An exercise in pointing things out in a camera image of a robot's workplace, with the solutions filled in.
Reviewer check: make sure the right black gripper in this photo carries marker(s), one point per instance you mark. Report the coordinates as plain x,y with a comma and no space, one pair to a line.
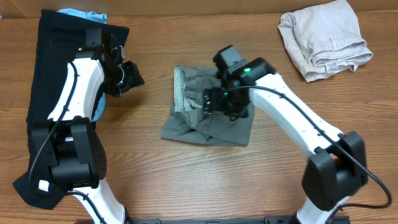
208,101

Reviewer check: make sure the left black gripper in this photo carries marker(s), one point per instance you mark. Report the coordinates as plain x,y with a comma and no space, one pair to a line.
134,76

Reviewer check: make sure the grey shorts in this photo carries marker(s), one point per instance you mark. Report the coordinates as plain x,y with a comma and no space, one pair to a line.
188,122

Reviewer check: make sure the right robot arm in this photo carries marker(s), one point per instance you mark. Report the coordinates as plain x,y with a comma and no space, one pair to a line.
335,161

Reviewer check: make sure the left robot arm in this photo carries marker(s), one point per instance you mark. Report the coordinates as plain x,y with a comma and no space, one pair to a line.
70,158

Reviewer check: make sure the light blue garment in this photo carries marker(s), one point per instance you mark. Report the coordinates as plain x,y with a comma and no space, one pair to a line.
92,16

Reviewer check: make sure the black garment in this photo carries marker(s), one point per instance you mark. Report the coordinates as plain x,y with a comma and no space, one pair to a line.
59,36

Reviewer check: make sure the folded beige shorts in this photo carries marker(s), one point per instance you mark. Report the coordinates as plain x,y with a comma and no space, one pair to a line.
324,40

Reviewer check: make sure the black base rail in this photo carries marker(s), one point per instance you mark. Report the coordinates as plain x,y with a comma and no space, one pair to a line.
266,220

